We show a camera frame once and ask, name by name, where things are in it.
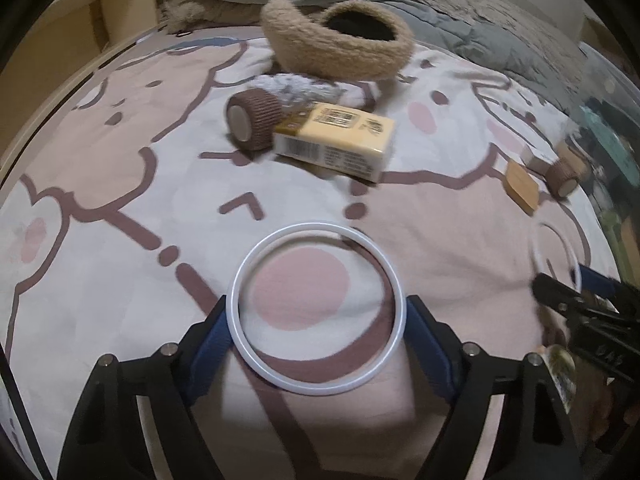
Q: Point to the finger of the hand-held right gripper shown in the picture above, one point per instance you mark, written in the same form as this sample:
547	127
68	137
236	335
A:
607	285
555	292

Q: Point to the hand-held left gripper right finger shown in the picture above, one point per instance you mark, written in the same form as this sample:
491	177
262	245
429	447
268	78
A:
430	355

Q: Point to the beige quilted pillow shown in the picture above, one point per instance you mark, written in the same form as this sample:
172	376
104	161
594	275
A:
510	15

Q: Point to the wooden block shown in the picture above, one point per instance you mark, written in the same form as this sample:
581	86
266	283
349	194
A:
522	187

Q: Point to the clear plastic bin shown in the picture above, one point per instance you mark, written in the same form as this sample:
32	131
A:
615	125

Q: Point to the yellow tissue packet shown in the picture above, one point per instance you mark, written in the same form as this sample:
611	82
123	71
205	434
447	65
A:
340	135

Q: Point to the grey fuzzy sock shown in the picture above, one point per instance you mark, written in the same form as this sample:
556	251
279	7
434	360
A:
300	87

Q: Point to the grey duvet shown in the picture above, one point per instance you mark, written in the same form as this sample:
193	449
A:
440	25

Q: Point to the brown bandage roll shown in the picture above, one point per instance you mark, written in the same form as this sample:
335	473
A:
562	175
262	115

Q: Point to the bear printed blanket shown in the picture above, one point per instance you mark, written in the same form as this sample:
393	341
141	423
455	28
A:
150	185

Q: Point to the wooden bed shelf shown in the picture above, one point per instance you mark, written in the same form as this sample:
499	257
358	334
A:
75	25

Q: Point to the brown plush cloth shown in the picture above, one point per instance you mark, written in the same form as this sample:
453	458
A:
185	10

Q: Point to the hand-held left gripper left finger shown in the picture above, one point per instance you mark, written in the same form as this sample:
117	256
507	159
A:
212	347

